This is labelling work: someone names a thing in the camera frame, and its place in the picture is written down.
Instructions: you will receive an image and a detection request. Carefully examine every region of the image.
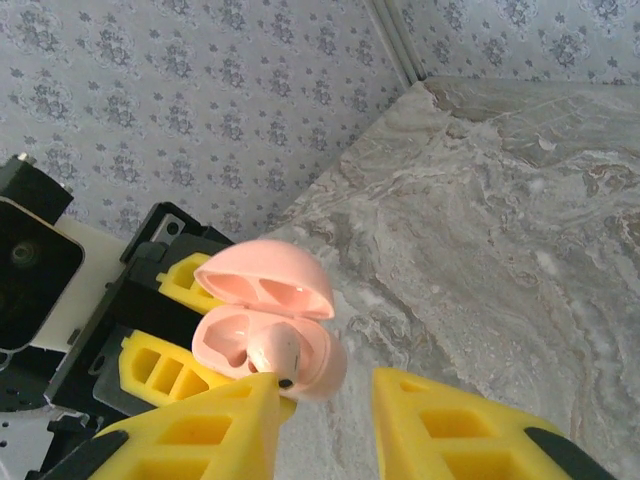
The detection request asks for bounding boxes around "aluminium frame corner post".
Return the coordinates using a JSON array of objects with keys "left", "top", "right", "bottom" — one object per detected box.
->
[{"left": 372, "top": 0, "right": 427, "bottom": 85}]

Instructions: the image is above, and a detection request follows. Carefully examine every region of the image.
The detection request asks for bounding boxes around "white earbud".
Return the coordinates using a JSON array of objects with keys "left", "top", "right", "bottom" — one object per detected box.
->
[{"left": 249, "top": 323, "right": 302, "bottom": 391}]

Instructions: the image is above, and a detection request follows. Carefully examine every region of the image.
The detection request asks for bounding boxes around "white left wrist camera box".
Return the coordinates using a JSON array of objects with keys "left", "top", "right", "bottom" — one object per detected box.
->
[{"left": 0, "top": 153, "right": 129, "bottom": 354}]

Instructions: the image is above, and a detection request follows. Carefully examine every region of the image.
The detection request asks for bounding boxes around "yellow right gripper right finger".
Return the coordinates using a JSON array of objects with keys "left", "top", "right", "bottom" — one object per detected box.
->
[{"left": 372, "top": 367, "right": 619, "bottom": 480}]

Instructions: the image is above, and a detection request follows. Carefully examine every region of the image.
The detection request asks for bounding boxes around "pink earbud charging case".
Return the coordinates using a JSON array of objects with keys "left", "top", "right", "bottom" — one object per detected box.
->
[{"left": 192, "top": 238, "right": 349, "bottom": 404}]

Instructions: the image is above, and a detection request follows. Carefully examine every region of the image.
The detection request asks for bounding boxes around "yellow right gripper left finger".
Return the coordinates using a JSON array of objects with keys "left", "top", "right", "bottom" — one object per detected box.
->
[{"left": 37, "top": 372, "right": 297, "bottom": 480}]

